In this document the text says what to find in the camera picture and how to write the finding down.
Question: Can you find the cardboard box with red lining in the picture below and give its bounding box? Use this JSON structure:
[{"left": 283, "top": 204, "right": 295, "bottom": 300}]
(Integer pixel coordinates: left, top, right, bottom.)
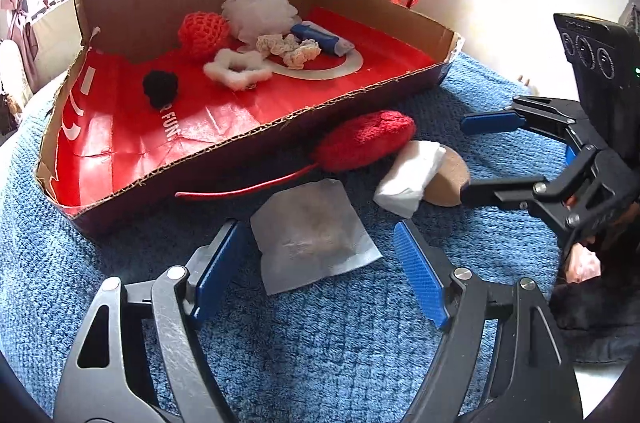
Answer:
[{"left": 35, "top": 0, "right": 464, "bottom": 240}]

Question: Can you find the blue knit blanket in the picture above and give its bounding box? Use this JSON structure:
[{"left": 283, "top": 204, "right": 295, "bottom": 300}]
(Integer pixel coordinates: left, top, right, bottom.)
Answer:
[{"left": 0, "top": 50, "right": 601, "bottom": 423}]

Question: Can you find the translucent packet with fuzzy pad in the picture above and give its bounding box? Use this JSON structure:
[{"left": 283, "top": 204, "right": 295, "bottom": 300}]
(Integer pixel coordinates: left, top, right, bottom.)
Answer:
[{"left": 250, "top": 178, "right": 384, "bottom": 297}]

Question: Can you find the black pompom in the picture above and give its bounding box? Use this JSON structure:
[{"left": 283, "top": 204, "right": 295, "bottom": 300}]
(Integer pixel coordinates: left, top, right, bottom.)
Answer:
[{"left": 142, "top": 70, "right": 180, "bottom": 110}]

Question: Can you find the red mesh knit ball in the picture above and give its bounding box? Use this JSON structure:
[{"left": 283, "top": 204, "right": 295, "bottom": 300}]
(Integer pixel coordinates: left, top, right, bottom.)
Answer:
[{"left": 178, "top": 13, "right": 232, "bottom": 64}]

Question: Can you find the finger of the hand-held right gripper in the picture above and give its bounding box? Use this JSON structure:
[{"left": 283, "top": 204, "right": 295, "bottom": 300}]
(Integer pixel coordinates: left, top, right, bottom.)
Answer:
[
  {"left": 460, "top": 95, "right": 592, "bottom": 154},
  {"left": 460, "top": 147, "right": 640, "bottom": 235}
]

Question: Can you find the white tissue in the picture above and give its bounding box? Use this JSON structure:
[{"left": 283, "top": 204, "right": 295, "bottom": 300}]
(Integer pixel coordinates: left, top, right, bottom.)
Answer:
[{"left": 372, "top": 140, "right": 449, "bottom": 219}]

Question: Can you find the tan round pad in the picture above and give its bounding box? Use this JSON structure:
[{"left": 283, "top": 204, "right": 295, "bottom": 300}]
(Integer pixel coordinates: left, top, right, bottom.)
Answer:
[{"left": 422, "top": 148, "right": 472, "bottom": 208}]

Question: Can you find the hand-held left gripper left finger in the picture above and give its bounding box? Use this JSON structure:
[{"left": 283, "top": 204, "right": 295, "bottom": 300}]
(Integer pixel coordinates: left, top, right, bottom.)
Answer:
[{"left": 52, "top": 218, "right": 248, "bottom": 423}]

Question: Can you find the blue and white tube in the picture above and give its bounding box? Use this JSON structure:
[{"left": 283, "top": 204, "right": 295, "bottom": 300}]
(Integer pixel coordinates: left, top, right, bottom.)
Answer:
[{"left": 291, "top": 23, "right": 356, "bottom": 56}]

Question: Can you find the cream crochet scrunchie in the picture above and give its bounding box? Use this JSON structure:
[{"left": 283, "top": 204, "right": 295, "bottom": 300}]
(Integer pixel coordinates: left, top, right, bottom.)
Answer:
[{"left": 256, "top": 33, "right": 322, "bottom": 69}]

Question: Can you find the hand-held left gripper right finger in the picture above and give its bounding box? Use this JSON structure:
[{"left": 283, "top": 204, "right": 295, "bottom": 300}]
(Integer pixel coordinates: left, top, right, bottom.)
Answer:
[{"left": 392, "top": 220, "right": 584, "bottom": 423}]

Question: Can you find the white fuzzy scrunchie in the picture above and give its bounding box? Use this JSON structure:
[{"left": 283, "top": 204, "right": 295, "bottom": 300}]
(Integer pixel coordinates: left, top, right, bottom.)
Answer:
[{"left": 203, "top": 49, "right": 275, "bottom": 93}]

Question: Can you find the red knit heart with string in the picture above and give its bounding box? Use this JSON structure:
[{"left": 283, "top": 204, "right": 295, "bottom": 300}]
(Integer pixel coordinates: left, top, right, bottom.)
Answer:
[{"left": 175, "top": 109, "right": 417, "bottom": 200}]

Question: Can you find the person's right hand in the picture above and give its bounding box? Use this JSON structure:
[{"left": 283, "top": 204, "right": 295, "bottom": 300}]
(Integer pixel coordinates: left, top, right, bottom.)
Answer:
[{"left": 567, "top": 243, "right": 604, "bottom": 285}]

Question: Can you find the person's right forearm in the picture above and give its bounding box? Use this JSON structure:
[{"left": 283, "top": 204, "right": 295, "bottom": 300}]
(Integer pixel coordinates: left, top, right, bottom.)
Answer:
[{"left": 550, "top": 273, "right": 640, "bottom": 367}]

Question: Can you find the white mesh bath puff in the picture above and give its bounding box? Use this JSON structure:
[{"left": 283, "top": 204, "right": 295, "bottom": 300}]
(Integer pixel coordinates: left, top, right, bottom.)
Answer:
[{"left": 221, "top": 0, "right": 299, "bottom": 44}]

